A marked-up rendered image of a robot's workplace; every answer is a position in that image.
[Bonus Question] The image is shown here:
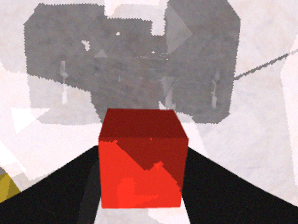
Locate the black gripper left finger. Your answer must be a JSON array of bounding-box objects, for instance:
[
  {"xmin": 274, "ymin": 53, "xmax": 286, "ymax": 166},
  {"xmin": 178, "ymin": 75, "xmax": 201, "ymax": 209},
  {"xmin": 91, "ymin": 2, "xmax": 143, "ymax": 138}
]
[{"xmin": 0, "ymin": 145, "xmax": 101, "ymax": 224}]

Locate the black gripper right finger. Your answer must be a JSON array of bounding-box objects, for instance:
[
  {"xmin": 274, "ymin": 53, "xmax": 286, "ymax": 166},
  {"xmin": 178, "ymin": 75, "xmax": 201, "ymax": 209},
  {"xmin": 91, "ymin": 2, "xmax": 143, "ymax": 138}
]
[{"xmin": 182, "ymin": 147, "xmax": 298, "ymax": 224}]

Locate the red cube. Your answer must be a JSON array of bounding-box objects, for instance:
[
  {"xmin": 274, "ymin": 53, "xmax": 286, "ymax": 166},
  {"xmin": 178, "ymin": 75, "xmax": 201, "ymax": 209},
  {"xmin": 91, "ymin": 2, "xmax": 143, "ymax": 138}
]
[{"xmin": 98, "ymin": 108, "xmax": 189, "ymax": 209}]

